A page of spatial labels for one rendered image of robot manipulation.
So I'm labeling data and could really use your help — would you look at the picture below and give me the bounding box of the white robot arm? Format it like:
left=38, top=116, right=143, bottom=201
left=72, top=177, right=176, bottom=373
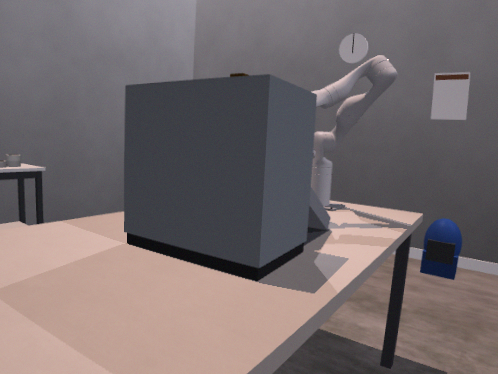
left=311, top=55, right=398, bottom=206

